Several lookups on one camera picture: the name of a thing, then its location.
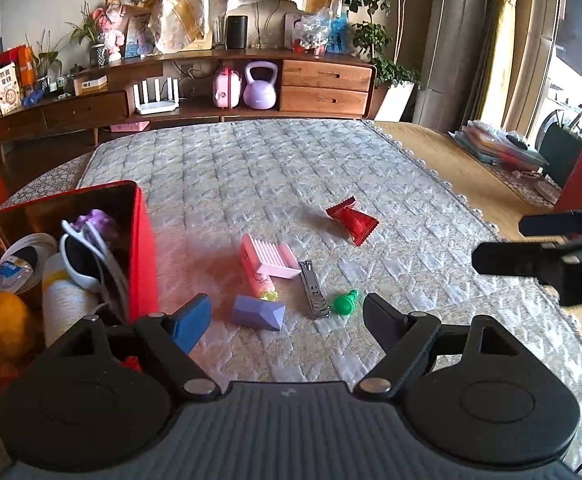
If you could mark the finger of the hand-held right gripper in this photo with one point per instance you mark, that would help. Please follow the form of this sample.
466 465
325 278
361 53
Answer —
556 222
506 257

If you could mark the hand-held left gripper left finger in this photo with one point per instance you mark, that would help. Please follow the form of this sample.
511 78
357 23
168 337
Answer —
191 322

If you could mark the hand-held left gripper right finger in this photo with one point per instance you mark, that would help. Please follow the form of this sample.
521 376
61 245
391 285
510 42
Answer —
381 317

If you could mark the green toy piece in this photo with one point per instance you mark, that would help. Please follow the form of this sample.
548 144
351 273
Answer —
345 302

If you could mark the purple block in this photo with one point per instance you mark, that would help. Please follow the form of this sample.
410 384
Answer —
258 311

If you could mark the silver nail clipper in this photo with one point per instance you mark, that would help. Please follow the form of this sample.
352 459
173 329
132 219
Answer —
313 292

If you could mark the red tin box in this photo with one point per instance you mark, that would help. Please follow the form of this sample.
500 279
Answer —
143 260

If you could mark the pink clip yellow flower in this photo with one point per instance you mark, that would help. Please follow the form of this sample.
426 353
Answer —
261 285

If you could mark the red foil packet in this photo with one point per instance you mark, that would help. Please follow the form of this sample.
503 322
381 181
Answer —
353 220

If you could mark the pink comb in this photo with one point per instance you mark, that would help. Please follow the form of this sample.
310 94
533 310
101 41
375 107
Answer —
268 255

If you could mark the white sunglasses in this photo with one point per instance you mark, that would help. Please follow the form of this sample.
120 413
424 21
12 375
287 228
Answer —
83 265

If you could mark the white bottle yellow label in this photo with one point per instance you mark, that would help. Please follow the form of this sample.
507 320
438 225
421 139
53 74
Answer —
66 305

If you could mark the purple toy figure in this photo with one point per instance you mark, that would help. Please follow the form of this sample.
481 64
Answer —
98 222

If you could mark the small blue white packet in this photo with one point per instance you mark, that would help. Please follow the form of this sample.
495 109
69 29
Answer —
11 272

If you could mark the orange fruit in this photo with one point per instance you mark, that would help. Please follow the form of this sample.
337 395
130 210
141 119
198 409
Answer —
1 325

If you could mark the white saucer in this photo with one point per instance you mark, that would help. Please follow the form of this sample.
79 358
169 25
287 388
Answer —
546 192

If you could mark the dark green kettle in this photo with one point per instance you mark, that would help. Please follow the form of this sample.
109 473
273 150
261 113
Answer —
561 152

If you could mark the stack of books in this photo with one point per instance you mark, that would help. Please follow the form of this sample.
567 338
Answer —
501 145

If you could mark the yellow bamboo mat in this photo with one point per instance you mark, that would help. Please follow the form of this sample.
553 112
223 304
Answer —
446 160

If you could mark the quilted grey mat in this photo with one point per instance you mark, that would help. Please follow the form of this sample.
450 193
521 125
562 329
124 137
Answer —
271 185

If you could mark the yellow curtain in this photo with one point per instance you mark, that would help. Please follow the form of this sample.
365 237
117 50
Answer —
516 35

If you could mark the grey lace tablecloth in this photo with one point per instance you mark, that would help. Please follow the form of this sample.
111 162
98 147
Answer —
46 185

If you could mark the flat pink box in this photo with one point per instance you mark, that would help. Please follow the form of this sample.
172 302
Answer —
131 126

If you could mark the covered floor air conditioner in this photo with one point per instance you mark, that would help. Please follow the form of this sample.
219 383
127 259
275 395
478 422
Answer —
451 35

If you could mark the white router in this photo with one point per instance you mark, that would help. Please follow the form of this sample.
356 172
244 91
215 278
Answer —
156 105

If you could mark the wooden TV cabinet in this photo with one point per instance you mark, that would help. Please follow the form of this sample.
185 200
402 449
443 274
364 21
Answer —
321 95

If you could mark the pink mini suitcase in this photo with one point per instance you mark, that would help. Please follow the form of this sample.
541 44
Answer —
227 89

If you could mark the purple kettlebell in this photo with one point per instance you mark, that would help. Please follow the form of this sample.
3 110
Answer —
260 89

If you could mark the tall potted plant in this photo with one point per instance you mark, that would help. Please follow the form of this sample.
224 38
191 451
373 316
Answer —
371 40

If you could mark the cream small box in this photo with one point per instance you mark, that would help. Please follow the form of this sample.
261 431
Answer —
91 85

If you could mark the blue toy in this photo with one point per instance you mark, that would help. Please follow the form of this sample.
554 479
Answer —
33 99

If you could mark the plant in striped vase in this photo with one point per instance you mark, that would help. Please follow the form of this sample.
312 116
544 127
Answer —
98 54

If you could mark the clear glass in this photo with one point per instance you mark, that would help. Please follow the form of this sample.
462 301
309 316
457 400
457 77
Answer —
220 32

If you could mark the black speaker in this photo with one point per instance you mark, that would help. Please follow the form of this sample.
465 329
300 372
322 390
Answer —
237 32

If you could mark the cereal box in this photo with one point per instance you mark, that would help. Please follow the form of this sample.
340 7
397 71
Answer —
7 90

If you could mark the clear plastic bag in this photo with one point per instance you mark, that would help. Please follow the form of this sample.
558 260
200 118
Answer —
313 27

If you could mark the small potted plant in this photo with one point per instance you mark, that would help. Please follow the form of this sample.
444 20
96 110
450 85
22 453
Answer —
46 60

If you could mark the pink plush doll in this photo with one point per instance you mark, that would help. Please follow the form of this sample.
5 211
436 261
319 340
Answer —
111 32

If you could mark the orange gift bag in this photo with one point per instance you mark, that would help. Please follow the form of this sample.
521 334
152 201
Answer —
21 57

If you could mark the white picture frame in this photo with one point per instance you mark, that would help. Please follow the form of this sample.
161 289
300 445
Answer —
292 30

